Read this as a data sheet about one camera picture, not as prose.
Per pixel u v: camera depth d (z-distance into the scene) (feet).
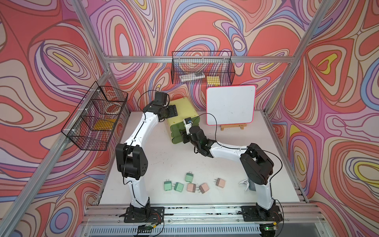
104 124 2.35
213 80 2.98
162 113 2.17
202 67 3.15
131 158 1.66
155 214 2.37
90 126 2.41
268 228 2.33
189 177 2.79
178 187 2.64
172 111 2.63
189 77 2.91
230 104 3.32
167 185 2.70
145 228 2.31
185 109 2.97
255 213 2.37
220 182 2.70
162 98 2.27
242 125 3.44
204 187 2.66
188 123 2.53
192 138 2.36
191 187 2.65
